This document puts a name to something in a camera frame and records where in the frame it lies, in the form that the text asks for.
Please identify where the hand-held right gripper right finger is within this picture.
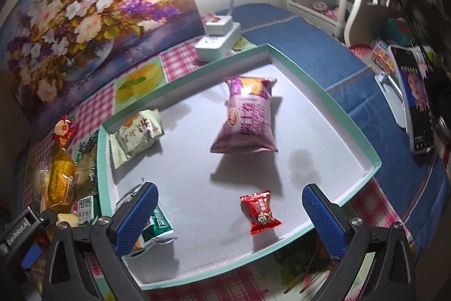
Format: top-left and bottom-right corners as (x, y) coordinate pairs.
(302, 183), (417, 301)

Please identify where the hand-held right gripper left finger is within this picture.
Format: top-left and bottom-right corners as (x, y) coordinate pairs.
(42, 182), (159, 301)

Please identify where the yellow snack packet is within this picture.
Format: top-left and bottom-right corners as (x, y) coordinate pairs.
(46, 148), (77, 212)

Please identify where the white tray with teal rim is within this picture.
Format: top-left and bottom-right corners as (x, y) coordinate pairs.
(97, 43), (382, 290)

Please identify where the red candy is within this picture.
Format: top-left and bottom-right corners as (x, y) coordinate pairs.
(52, 115), (80, 146)
(240, 190), (283, 237)

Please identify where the pale green snack packet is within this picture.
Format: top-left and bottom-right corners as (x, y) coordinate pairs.
(109, 109), (165, 168)

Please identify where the purple snack packet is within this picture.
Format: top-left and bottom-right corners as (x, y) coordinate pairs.
(210, 75), (278, 154)

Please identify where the white phone stand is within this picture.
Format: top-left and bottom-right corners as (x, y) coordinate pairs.
(374, 72), (409, 129)

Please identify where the smartphone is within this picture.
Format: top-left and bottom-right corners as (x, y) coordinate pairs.
(389, 44), (435, 153)

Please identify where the blue woven cloth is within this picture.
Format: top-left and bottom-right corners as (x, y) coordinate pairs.
(215, 3), (451, 252)

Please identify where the red white bumpy mat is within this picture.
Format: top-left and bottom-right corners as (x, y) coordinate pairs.
(349, 43), (374, 56)

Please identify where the colourful printed box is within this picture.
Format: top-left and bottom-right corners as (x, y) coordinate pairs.
(372, 40), (397, 74)

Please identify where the white cup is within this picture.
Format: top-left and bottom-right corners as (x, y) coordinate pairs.
(416, 45), (437, 67)

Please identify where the teal round container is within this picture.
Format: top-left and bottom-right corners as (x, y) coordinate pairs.
(382, 18), (413, 47)

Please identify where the flower painting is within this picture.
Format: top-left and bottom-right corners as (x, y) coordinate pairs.
(0, 0), (205, 137)

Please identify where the white plug-in gooseneck lamp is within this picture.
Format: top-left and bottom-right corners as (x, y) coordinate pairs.
(204, 0), (237, 36)

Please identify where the black cable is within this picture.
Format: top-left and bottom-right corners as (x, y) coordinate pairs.
(388, 0), (437, 76)

